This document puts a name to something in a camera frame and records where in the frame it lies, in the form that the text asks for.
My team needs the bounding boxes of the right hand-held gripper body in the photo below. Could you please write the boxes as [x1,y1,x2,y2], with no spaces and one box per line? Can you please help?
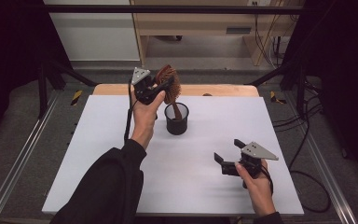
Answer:
[237,141,280,180]

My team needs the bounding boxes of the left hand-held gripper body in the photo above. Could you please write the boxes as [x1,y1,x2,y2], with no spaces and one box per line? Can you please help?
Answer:
[131,66,161,106]

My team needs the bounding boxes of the wooden hairbrush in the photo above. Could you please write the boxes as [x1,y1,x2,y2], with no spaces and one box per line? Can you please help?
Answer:
[154,63,184,121]

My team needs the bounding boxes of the black mesh pen holder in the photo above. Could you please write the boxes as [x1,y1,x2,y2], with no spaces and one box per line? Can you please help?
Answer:
[163,102,190,136]

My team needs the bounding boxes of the person's left hand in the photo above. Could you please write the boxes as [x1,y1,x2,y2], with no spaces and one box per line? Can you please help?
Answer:
[130,91,167,151]

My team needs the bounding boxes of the person's right hand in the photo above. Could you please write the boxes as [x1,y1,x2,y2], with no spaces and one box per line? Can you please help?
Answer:
[234,159,277,217]

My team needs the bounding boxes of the yellow black hazard tape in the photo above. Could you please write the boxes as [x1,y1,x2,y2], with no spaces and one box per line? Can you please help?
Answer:
[70,90,84,106]
[269,91,287,105]

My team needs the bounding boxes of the wooden office desk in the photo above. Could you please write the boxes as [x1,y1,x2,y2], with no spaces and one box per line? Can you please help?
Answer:
[130,0,306,67]

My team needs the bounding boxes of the black curtain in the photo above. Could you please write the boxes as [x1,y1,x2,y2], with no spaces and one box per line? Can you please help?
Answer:
[0,0,73,147]
[281,0,358,181]

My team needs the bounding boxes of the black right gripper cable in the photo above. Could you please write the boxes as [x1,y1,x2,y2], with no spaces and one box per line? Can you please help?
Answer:
[243,164,275,196]

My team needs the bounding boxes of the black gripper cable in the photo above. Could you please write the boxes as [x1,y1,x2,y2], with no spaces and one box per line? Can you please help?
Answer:
[123,78,135,145]
[243,164,275,196]

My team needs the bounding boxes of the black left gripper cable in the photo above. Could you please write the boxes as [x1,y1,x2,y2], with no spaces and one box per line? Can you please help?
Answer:
[123,78,135,145]

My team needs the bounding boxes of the black metal frame bar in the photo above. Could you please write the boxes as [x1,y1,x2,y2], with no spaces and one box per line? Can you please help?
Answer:
[43,4,306,15]

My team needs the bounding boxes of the black metal frame strut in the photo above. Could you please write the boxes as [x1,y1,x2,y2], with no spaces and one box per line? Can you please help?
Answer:
[37,58,98,119]
[247,60,307,117]

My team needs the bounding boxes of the aluminium floor rail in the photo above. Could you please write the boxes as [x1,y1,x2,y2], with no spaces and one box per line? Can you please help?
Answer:
[0,89,61,224]
[302,129,358,224]

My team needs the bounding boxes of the black floor cable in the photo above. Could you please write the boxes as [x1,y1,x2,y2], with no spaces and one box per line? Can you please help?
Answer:
[272,102,333,215]

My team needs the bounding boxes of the black cables under desk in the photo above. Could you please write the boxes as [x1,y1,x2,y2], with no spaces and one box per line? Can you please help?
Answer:
[254,13,291,68]

